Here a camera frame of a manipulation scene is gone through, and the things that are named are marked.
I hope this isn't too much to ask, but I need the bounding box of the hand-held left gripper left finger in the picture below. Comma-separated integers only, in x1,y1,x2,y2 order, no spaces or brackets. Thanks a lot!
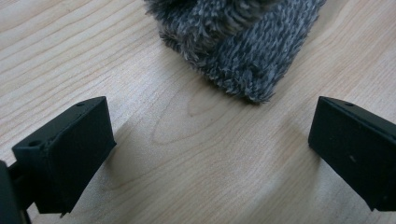
11,95,118,216

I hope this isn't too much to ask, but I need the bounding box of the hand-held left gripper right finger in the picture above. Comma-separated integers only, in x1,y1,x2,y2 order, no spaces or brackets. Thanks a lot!
307,95,396,213

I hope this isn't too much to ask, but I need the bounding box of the grey fuzzy cloth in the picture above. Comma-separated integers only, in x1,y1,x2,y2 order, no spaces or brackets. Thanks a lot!
143,0,327,105

